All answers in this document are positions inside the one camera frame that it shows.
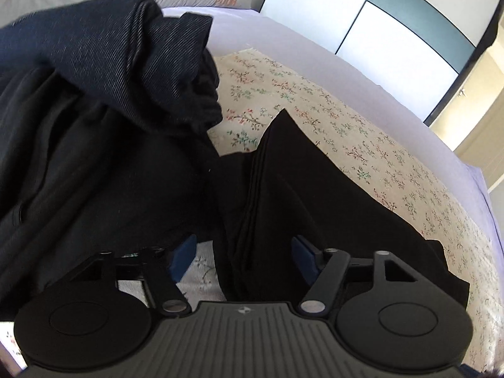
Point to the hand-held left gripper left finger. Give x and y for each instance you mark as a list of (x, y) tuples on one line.
[(183, 258)]

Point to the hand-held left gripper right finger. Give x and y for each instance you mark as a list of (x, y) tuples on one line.
[(305, 258)]

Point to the black pants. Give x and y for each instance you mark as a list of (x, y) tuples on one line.
[(315, 204)]

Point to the dark grey pants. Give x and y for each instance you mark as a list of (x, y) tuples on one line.
[(98, 189)]

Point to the navy denim pants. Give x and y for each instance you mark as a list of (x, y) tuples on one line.
[(118, 47)]

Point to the floral blanket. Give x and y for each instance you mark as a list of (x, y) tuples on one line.
[(393, 157)]

